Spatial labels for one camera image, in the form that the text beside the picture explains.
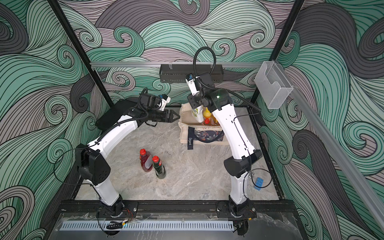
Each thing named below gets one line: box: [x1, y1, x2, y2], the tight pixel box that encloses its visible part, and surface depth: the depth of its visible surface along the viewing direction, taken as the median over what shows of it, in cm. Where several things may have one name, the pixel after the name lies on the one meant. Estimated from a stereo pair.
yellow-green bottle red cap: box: [204, 118, 211, 126], surface depth 89 cm
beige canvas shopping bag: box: [178, 103, 229, 150], surface depth 90 cm
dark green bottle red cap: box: [152, 155, 167, 179], surface depth 75 cm
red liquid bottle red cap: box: [139, 148, 154, 173], surface depth 78 cm
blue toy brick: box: [253, 177, 264, 191], surface depth 82 cm
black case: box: [95, 99, 137, 131], surface depth 120 cm
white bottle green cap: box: [191, 105, 204, 123], surface depth 81 cm
